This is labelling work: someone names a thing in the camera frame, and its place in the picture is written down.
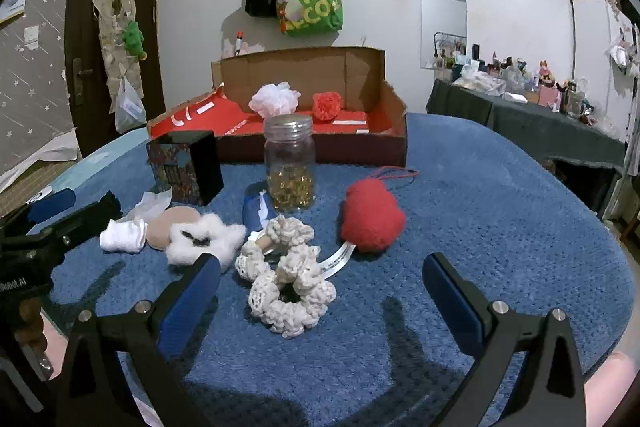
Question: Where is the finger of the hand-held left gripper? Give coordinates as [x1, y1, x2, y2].
[42, 192, 123, 253]
[27, 188, 72, 222]

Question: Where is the pink cloth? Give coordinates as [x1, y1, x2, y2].
[582, 352, 640, 427]

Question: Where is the white wardrobe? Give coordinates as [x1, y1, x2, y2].
[570, 0, 640, 142]

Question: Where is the beige round powder puff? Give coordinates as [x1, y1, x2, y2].
[145, 206, 201, 252]

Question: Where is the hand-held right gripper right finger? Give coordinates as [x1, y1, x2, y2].
[422, 252, 588, 427]

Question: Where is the clear plastic bag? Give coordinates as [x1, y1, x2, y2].
[115, 77, 147, 134]

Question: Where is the white sock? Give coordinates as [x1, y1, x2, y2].
[99, 218, 150, 254]

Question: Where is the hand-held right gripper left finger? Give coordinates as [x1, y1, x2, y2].
[55, 252, 223, 427]

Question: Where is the dark patterned box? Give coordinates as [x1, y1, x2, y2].
[146, 130, 225, 208]

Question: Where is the table with dark cloth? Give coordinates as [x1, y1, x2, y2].
[426, 77, 628, 218]

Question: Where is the red mesh bath pouf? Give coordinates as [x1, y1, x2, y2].
[312, 91, 343, 122]

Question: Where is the white sachet packet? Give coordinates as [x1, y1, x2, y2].
[127, 189, 173, 220]

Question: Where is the hanging door organizer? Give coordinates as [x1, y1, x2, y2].
[92, 0, 138, 80]

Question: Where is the red knitted heart plush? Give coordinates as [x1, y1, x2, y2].
[320, 167, 418, 280]

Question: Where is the wall mirror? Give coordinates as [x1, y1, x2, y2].
[416, 0, 468, 70]

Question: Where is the cardboard box with red lining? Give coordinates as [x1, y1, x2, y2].
[146, 47, 408, 168]

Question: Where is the cream crochet scrunchie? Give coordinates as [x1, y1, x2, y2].
[248, 247, 337, 339]
[235, 216, 316, 283]

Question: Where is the white fluffy plush piece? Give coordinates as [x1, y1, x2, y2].
[165, 212, 247, 273]

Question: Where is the blue tube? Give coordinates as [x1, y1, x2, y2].
[241, 183, 276, 238]

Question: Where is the dark wooden door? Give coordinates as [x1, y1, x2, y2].
[65, 0, 168, 158]

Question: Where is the person's left hand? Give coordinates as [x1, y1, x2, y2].
[12, 294, 53, 380]

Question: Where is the white mesh bath pouf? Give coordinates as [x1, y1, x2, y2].
[248, 82, 302, 118]

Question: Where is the green plush toy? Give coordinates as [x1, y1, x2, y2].
[123, 21, 149, 60]

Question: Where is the clutter of bottles and trinkets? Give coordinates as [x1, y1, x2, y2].
[432, 42, 608, 128]

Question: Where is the door handle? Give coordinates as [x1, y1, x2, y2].
[71, 59, 94, 95]

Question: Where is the green tote bag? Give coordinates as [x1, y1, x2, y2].
[276, 0, 345, 38]

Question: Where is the glass jar with metal lid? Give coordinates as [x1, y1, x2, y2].
[263, 114, 317, 212]

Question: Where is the light blue bedsheet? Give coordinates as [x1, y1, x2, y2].
[47, 127, 151, 195]

